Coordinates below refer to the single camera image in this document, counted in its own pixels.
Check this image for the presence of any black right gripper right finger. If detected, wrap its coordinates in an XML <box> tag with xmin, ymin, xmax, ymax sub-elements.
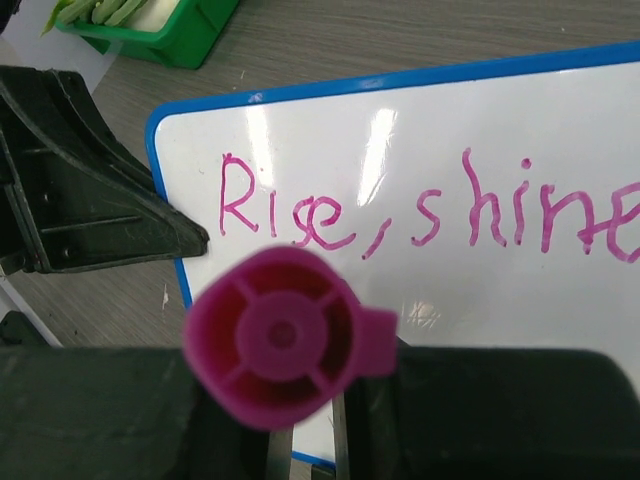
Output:
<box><xmin>343</xmin><ymin>342</ymin><xmax>639</xmax><ymax>479</ymax></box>

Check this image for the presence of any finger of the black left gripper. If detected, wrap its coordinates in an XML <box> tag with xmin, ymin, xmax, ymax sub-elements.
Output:
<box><xmin>1</xmin><ymin>66</ymin><xmax>209</xmax><ymax>273</ymax></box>

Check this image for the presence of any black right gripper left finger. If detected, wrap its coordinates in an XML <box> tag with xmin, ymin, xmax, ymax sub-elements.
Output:
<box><xmin>1</xmin><ymin>347</ymin><xmax>291</xmax><ymax>479</ymax></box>

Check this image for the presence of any white red-tipped whiteboard marker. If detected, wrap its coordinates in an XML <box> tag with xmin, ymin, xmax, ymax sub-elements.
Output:
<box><xmin>184</xmin><ymin>246</ymin><xmax>398</xmax><ymax>431</ymax></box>

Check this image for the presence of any blue-framed whiteboard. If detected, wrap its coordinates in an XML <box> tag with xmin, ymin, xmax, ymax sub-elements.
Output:
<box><xmin>146</xmin><ymin>42</ymin><xmax>639</xmax><ymax>458</ymax></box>

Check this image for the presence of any green toy bean bundle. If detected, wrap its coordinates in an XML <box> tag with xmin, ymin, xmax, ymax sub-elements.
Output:
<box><xmin>41</xmin><ymin>0</ymin><xmax>147</xmax><ymax>36</ymax></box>

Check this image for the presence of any green plastic vegetable tray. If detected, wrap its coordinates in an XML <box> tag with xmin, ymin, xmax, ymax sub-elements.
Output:
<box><xmin>56</xmin><ymin>1</ymin><xmax>238</xmax><ymax>70</ymax></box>

